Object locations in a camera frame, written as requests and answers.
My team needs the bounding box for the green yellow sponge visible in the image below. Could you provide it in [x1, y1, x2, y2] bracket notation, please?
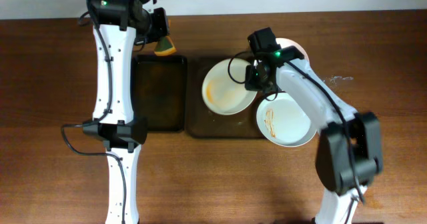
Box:
[154, 36, 177, 56]

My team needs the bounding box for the white plate with sauce centre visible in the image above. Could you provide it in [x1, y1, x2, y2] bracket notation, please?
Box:
[201, 58, 258, 115]

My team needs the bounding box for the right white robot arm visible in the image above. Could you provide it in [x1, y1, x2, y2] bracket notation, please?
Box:
[244, 27, 384, 223]

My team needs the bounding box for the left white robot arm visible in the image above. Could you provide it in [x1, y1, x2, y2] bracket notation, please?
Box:
[79, 0, 176, 223]

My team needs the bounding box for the small black tray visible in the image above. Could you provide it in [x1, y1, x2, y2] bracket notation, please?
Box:
[131, 55, 187, 133]

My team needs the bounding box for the large brown tray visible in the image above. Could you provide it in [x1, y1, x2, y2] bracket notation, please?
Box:
[184, 56, 264, 139]

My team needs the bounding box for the white plate top right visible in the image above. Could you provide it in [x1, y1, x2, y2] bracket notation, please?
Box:
[276, 37, 310, 61]

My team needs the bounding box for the white plate bottom right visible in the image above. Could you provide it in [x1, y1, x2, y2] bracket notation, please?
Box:
[256, 93, 317, 147]

